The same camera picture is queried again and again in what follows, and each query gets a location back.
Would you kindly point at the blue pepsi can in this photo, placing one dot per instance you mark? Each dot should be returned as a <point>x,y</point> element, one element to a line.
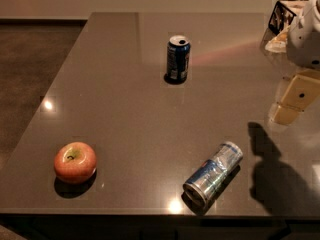
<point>178,53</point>

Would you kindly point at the snack bag by basket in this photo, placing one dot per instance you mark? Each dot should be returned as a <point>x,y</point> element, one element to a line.
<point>278,43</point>

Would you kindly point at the red apple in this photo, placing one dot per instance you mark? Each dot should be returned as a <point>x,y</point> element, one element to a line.
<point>75,163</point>

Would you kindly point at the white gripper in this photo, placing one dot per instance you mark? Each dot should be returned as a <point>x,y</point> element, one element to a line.
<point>305,40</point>

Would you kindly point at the black wire basket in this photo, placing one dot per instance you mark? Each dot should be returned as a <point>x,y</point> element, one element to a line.
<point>283,14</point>

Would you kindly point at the silver blue energy drink can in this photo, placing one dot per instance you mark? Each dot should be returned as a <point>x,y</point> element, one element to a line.
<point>204,183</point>

